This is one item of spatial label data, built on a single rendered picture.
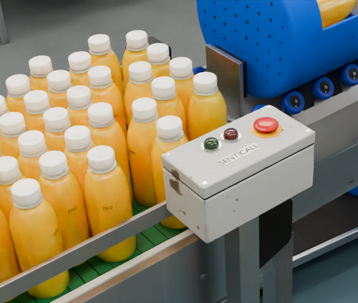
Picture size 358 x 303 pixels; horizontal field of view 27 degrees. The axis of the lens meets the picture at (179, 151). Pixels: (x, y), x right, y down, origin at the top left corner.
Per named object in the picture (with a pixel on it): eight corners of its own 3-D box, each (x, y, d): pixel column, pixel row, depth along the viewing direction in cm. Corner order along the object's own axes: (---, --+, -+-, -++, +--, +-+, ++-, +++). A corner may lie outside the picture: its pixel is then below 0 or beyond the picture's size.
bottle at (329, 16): (303, 36, 132) (371, 7, 140) (288, 0, 132) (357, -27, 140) (282, 46, 139) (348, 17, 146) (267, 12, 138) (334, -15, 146)
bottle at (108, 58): (135, 122, 148) (125, 44, 138) (109, 137, 144) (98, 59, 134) (112, 111, 152) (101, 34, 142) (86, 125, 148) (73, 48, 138)
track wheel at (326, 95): (334, 75, 142) (328, 77, 144) (315, 74, 140) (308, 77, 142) (337, 98, 142) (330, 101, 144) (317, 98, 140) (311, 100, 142)
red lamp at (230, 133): (241, 137, 107) (241, 130, 106) (229, 143, 106) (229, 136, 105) (232, 131, 108) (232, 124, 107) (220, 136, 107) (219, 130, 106)
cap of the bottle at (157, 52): (154, 50, 136) (153, 41, 135) (173, 53, 135) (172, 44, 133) (143, 59, 133) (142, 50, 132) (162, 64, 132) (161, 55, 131)
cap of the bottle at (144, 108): (146, 103, 121) (145, 94, 120) (162, 112, 119) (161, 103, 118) (127, 113, 119) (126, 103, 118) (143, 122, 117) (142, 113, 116)
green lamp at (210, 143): (222, 146, 105) (221, 139, 104) (209, 153, 104) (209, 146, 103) (212, 140, 107) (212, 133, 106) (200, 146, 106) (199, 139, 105)
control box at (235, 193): (313, 186, 112) (316, 129, 106) (206, 245, 104) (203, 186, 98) (269, 156, 119) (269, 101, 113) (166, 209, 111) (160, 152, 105)
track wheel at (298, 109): (305, 89, 139) (299, 91, 141) (284, 88, 137) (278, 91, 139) (307, 113, 138) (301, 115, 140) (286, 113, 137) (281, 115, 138)
